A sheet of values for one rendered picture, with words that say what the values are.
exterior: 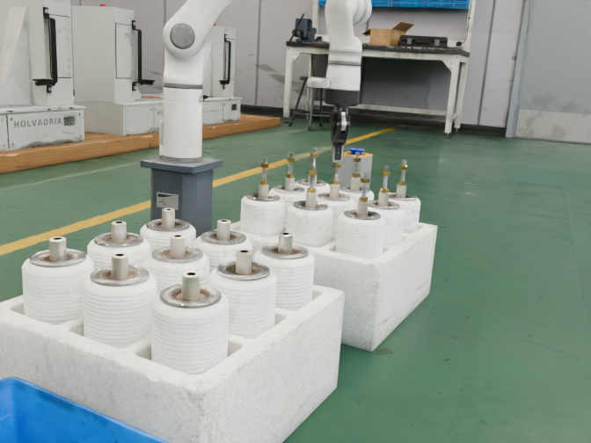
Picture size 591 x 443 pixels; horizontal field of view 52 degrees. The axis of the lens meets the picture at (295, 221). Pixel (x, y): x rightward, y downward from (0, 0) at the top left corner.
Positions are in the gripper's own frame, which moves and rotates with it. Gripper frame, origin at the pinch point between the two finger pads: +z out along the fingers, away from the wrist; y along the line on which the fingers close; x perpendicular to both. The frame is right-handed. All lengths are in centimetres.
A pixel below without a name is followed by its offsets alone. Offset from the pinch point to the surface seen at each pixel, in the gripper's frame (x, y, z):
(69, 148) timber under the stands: 106, 178, 29
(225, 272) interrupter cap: 23, -54, 10
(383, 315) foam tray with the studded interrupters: -8.0, -23.6, 28.8
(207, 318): 25, -66, 11
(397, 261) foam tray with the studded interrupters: -10.9, -19.1, 18.7
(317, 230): 5.3, -14.4, 14.2
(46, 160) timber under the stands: 114, 163, 33
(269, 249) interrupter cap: 16.6, -42.4, 9.8
